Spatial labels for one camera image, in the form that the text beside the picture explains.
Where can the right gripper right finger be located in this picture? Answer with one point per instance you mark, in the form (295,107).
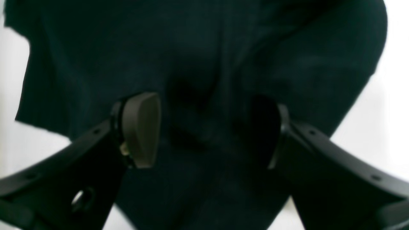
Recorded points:
(331,189)

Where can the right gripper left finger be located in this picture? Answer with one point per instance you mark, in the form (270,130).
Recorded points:
(75,188)

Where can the black T-shirt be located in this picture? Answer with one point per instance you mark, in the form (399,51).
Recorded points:
(209,60)

